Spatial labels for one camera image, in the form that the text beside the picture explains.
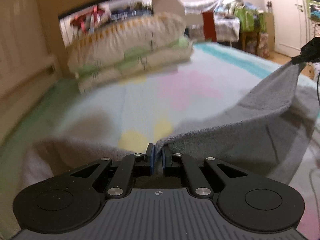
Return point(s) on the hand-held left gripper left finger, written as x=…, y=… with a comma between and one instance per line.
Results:
x=151, y=161

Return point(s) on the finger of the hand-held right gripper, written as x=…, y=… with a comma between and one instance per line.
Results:
x=310, y=52

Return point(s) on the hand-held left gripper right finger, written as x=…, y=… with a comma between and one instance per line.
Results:
x=164, y=161

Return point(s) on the grey pants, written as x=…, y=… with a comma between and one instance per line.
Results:
x=250, y=135

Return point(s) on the white door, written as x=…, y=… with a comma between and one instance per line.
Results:
x=285, y=17

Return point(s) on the floral bag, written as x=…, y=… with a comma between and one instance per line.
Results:
x=263, y=45

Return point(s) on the wooden chair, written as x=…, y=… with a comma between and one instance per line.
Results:
x=250, y=40

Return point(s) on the pastel printed blanket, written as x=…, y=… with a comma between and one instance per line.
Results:
x=150, y=92

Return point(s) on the green bag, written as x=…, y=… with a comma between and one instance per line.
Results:
x=247, y=18

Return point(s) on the green leaf print pillow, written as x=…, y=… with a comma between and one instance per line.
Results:
x=150, y=62

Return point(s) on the pile of laundry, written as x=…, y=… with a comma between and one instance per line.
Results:
x=220, y=3

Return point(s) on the red box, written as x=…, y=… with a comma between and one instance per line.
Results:
x=208, y=26

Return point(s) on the cream orange print pillow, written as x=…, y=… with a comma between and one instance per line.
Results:
x=130, y=33

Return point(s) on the blurred colourful clutter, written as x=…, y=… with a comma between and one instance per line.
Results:
x=100, y=16

